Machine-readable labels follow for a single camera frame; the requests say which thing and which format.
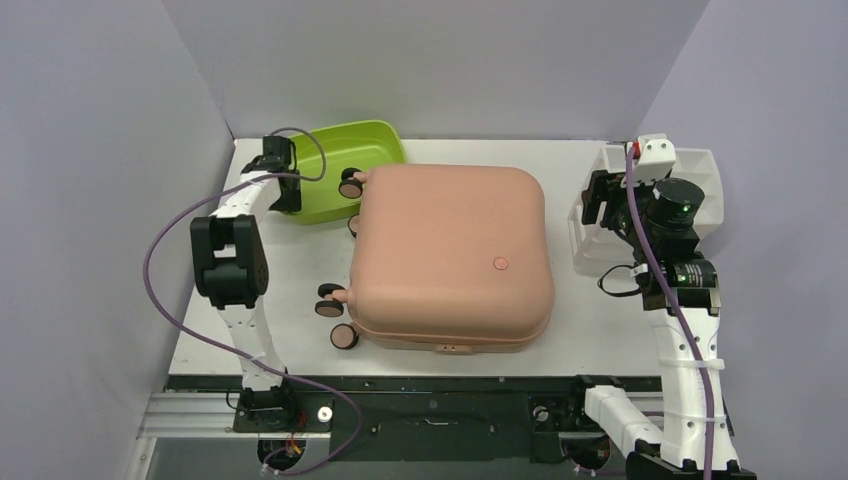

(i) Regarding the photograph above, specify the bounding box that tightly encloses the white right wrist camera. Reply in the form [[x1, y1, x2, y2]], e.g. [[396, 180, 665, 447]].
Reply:
[[629, 133, 677, 186]]

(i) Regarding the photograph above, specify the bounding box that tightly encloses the pink hard-shell suitcase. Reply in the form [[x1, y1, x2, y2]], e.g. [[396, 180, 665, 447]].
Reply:
[[315, 164, 556, 354]]

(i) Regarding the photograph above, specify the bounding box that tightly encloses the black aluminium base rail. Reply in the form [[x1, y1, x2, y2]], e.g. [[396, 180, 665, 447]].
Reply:
[[137, 374, 733, 480]]

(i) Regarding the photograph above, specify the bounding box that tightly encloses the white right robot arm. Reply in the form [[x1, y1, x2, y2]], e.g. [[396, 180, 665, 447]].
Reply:
[[563, 170, 756, 479]]

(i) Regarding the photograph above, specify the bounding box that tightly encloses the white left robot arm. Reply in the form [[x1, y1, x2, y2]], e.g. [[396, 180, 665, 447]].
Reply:
[[190, 136, 300, 430]]

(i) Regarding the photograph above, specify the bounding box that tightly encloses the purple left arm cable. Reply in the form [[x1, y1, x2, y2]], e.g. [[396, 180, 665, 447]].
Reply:
[[142, 127, 364, 478]]

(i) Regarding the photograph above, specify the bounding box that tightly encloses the green plastic tray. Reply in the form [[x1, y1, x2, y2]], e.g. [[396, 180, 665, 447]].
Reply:
[[289, 120, 406, 225]]

